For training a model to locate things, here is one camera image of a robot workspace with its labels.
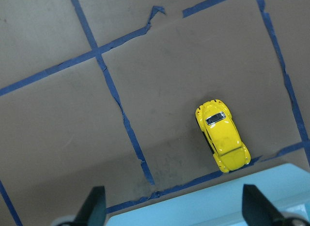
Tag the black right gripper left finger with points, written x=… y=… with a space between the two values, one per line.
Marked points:
x=93 y=210

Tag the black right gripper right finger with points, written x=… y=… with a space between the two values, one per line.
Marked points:
x=257 y=210

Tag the yellow toy beetle car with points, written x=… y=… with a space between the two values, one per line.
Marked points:
x=215 y=121

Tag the light blue plastic bin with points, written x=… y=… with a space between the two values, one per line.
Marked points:
x=286 y=186

